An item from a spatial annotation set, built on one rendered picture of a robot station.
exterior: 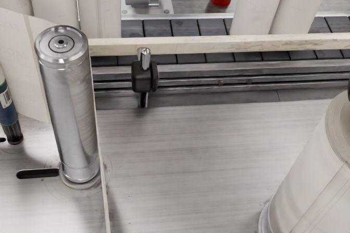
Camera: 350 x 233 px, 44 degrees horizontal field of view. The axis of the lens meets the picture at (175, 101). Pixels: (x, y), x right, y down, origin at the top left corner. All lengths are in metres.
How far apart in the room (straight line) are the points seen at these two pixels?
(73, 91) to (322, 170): 0.19
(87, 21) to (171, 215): 0.25
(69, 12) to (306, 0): 0.28
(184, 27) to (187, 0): 0.13
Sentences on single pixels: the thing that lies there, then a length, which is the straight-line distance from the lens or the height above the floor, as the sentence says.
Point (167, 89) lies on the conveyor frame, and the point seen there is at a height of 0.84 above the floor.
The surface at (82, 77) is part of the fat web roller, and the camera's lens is 0.33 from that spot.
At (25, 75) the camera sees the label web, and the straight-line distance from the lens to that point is 0.42.
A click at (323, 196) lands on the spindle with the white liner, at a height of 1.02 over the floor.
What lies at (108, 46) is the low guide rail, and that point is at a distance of 0.54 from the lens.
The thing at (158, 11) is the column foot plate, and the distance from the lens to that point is 0.71.
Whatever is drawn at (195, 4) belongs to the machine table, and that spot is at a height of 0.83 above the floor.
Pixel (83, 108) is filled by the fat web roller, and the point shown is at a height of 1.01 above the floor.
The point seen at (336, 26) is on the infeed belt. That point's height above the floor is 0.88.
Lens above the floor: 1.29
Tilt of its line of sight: 52 degrees down
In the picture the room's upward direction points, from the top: 8 degrees clockwise
